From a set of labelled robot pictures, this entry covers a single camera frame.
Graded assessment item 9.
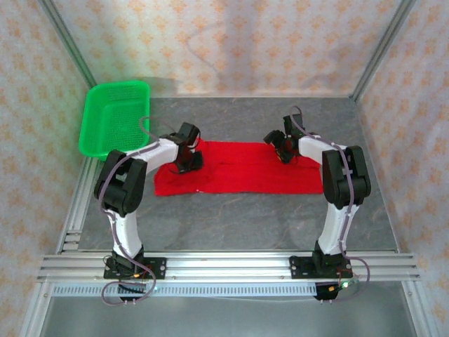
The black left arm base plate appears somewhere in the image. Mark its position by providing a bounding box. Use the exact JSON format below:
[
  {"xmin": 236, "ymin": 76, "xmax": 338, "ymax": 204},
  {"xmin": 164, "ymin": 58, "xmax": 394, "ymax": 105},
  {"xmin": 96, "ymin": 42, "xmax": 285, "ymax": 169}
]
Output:
[{"xmin": 103, "ymin": 257, "xmax": 167, "ymax": 281}]

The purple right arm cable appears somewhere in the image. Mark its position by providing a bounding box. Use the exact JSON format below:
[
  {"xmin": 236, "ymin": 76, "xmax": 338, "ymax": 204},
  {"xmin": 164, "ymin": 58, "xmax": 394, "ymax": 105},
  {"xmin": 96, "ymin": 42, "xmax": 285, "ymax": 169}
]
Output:
[{"xmin": 293, "ymin": 105, "xmax": 373, "ymax": 303}]

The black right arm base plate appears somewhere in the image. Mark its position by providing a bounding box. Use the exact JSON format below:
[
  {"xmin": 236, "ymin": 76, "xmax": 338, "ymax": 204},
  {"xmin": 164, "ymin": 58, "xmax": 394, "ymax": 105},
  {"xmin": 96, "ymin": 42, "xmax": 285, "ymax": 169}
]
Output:
[{"xmin": 289, "ymin": 255, "xmax": 351, "ymax": 281}]

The slotted grey cable duct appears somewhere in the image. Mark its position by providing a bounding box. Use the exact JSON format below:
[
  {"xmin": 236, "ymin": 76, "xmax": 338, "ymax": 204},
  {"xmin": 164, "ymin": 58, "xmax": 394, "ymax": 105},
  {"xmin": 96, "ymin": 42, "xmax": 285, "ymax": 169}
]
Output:
[{"xmin": 52, "ymin": 282, "xmax": 319, "ymax": 298}]

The aluminium frame post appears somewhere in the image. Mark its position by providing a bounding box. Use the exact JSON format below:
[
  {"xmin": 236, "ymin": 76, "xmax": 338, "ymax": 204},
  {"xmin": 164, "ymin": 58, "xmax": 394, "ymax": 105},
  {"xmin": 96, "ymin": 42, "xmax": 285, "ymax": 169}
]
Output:
[
  {"xmin": 36, "ymin": 0, "xmax": 98, "ymax": 88},
  {"xmin": 350, "ymin": 0, "xmax": 418, "ymax": 103}
]

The green plastic basket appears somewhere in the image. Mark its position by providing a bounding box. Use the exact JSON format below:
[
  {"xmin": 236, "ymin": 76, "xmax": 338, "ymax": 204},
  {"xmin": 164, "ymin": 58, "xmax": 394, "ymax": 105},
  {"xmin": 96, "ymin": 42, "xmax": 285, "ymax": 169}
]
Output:
[{"xmin": 77, "ymin": 80, "xmax": 152, "ymax": 161}]

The red t-shirt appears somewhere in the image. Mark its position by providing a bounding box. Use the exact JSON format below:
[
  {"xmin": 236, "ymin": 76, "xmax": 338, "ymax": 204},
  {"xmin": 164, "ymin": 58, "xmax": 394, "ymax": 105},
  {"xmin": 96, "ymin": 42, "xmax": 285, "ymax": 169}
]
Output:
[{"xmin": 154, "ymin": 139, "xmax": 324, "ymax": 197}]

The aluminium mounting rail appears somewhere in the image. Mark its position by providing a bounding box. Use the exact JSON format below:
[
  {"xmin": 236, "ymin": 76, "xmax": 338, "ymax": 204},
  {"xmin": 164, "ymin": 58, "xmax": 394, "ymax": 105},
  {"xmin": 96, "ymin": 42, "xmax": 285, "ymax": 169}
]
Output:
[{"xmin": 36, "ymin": 251, "xmax": 422, "ymax": 284}]

